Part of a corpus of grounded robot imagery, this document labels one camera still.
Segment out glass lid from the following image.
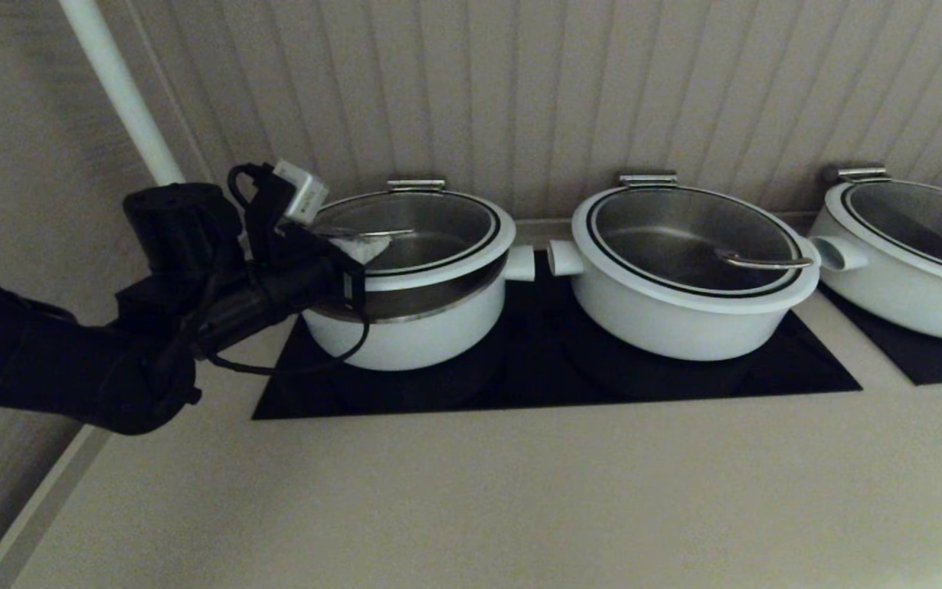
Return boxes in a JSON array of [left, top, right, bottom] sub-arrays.
[[572, 187, 819, 316], [824, 180, 942, 294], [307, 190, 517, 291]]

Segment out white pot, steel inner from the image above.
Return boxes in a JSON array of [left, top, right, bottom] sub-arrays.
[[301, 245, 536, 371], [547, 237, 819, 362], [806, 209, 942, 343]]

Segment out wide black glass cooktop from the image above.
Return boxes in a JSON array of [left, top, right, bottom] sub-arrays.
[[253, 250, 860, 420]]

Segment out white pole with base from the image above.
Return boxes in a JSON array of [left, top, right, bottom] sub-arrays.
[[61, 0, 186, 187]]

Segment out narrow black glass cooktop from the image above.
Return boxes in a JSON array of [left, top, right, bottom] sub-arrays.
[[816, 282, 942, 385]]

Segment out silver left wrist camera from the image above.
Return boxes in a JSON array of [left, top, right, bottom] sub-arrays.
[[273, 160, 330, 226]]

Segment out black left camera cable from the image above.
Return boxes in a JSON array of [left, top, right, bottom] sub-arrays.
[[209, 164, 372, 377]]

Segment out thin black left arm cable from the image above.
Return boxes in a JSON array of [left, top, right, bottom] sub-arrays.
[[0, 256, 75, 321]]

